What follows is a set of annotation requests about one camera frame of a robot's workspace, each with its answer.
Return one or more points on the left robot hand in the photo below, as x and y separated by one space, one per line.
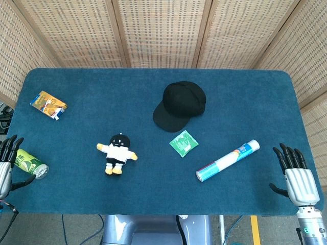
4 168

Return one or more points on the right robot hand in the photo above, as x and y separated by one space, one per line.
301 182

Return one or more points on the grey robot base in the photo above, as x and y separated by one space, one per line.
155 229

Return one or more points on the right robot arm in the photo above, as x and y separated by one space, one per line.
311 224

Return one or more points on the black-headed plush doll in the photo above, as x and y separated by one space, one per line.
117 154

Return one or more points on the green drink can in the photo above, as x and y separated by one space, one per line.
29 164

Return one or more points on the yellow floor tape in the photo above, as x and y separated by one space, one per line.
255 229

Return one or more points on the white blue tube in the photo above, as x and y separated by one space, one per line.
227 160

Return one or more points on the orange snack box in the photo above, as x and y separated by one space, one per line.
48 104

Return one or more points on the green snack packet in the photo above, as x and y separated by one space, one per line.
184 143

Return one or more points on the blue table mat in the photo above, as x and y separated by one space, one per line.
163 178

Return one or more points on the black baseball cap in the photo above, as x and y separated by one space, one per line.
178 106

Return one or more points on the woven bamboo folding screen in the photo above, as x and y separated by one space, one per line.
163 33

